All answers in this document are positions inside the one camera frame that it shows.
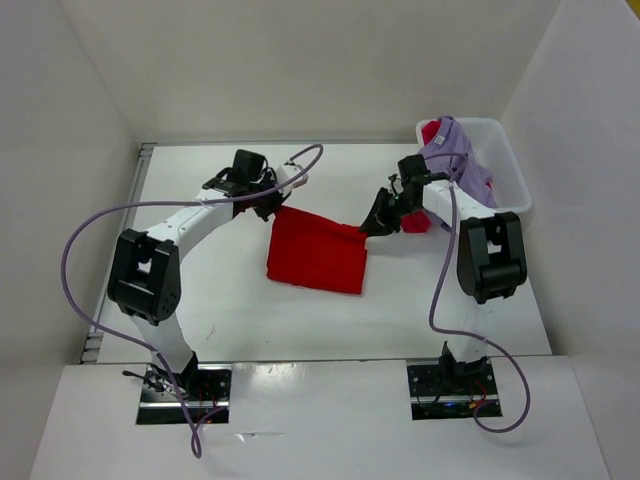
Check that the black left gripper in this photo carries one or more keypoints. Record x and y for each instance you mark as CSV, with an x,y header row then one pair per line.
x,y
267,201

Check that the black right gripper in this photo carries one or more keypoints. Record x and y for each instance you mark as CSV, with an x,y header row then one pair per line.
x,y
388,211

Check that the red t shirt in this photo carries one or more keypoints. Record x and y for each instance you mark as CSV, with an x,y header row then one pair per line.
x,y
310,251

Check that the lilac t shirt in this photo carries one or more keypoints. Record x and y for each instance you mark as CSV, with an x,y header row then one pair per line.
x,y
460,160

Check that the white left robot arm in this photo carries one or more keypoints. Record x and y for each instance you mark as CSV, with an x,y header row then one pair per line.
x,y
145,277

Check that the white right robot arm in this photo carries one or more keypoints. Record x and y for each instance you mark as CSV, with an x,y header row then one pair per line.
x,y
486,244

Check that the white plastic basket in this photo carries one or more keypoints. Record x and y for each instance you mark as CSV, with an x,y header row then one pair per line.
x,y
493,152

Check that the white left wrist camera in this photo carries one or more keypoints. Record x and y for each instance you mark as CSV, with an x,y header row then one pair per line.
x,y
290,176

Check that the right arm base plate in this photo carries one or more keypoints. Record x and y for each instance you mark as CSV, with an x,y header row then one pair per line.
x,y
432,397

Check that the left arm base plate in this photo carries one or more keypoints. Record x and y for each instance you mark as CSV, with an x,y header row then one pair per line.
x,y
207,400

